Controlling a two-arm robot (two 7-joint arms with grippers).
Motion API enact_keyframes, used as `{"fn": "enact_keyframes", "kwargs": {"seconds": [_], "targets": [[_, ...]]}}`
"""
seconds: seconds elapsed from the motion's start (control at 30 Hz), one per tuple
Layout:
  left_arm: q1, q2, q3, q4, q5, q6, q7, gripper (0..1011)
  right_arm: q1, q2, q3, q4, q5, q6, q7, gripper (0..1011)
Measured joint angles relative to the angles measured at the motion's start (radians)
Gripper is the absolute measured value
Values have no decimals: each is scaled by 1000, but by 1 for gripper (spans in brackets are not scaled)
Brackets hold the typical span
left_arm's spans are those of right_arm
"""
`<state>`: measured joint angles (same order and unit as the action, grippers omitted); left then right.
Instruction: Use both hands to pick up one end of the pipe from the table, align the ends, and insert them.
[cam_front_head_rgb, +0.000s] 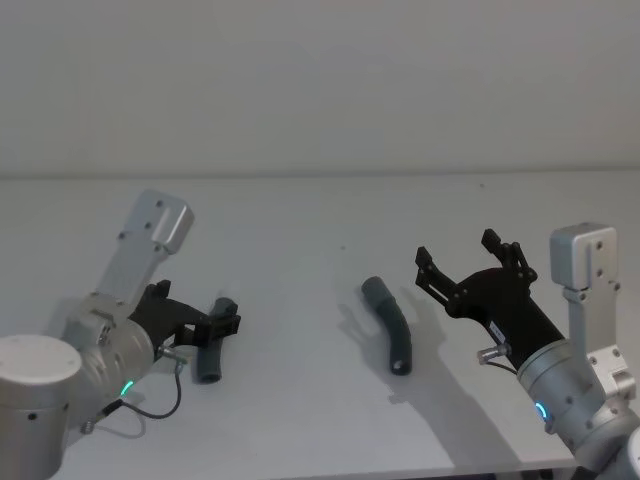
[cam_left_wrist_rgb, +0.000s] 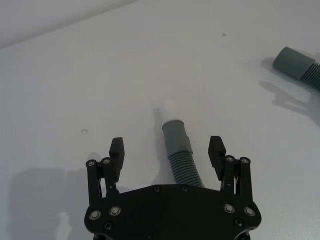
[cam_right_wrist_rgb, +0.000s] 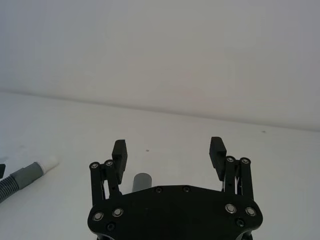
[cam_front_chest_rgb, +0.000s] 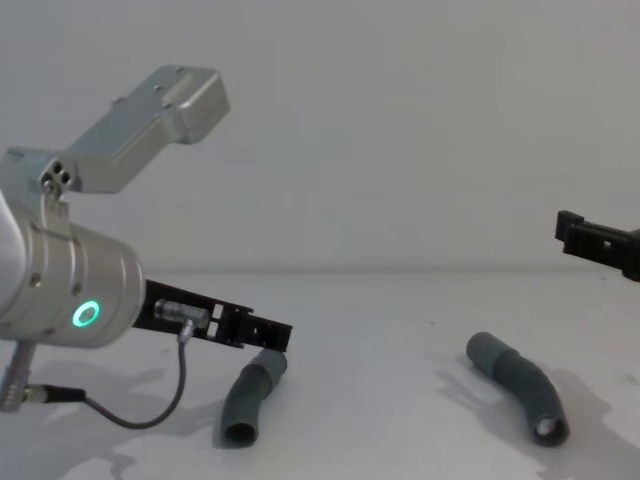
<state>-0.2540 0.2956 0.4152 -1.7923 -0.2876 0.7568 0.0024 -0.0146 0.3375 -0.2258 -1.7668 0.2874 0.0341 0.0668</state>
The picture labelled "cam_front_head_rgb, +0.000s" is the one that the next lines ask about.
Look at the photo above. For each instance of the short curved grey tube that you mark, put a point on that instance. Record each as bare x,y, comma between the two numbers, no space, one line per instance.
210,365

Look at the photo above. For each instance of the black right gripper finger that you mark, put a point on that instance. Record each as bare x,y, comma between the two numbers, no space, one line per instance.
434,280
512,257

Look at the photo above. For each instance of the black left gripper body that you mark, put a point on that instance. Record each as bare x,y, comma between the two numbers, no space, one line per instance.
165,317

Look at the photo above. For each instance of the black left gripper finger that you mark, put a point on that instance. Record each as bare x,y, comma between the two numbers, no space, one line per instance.
206,336
231,324

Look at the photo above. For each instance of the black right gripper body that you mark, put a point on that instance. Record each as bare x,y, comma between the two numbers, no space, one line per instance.
510,310

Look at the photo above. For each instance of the long curved grey tube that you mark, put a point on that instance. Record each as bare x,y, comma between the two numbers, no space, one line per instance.
392,325

